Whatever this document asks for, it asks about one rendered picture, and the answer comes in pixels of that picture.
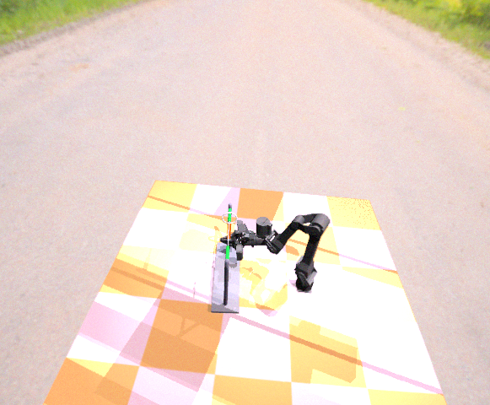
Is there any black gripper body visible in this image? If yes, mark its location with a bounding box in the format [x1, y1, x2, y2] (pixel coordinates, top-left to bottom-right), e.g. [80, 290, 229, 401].
[235, 220, 256, 261]

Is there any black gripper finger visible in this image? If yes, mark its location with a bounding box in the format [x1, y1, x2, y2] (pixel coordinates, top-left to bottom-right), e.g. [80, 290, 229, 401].
[220, 237, 236, 250]
[220, 229, 236, 240]

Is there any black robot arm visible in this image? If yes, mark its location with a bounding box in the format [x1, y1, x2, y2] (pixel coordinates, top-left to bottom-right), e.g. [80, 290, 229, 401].
[238, 213, 331, 293]

